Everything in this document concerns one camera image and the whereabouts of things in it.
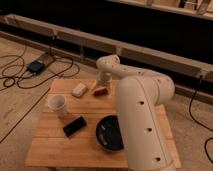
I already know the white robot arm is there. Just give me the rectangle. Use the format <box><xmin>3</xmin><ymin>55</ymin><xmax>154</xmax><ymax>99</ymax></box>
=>
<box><xmin>96</xmin><ymin>55</ymin><xmax>176</xmax><ymax>171</ymax></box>

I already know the white sponge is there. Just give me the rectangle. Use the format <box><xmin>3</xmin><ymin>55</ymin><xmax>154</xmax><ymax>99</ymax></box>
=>
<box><xmin>72</xmin><ymin>83</ymin><xmax>88</xmax><ymax>98</ymax></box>

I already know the black rectangular sponge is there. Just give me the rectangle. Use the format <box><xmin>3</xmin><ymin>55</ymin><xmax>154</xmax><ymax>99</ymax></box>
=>
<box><xmin>63</xmin><ymin>117</ymin><xmax>87</xmax><ymax>137</ymax></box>

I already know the translucent plastic cup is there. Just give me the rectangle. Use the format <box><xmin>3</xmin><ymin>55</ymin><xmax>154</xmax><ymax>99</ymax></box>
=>
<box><xmin>48</xmin><ymin>95</ymin><xmax>67</xmax><ymax>117</ymax></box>

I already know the black round bowl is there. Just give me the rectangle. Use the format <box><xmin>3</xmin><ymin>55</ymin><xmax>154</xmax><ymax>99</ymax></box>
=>
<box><xmin>96</xmin><ymin>115</ymin><xmax>124</xmax><ymax>151</ymax></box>

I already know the black power adapter box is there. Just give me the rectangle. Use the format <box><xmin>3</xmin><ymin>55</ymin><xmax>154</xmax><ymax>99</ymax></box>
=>
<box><xmin>27</xmin><ymin>61</ymin><xmax>45</xmax><ymax>74</ymax></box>

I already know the long wooden beam frame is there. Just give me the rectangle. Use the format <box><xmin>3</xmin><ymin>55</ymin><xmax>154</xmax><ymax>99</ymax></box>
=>
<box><xmin>0</xmin><ymin>14</ymin><xmax>213</xmax><ymax>90</ymax></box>

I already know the black floor cable left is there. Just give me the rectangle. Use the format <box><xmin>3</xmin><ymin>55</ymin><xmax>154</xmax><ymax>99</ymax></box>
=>
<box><xmin>0</xmin><ymin>42</ymin><xmax>81</xmax><ymax>90</ymax></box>

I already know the black cable right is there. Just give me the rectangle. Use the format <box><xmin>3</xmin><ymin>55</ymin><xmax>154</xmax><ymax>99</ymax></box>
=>
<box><xmin>188</xmin><ymin>75</ymin><xmax>213</xmax><ymax>165</ymax></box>

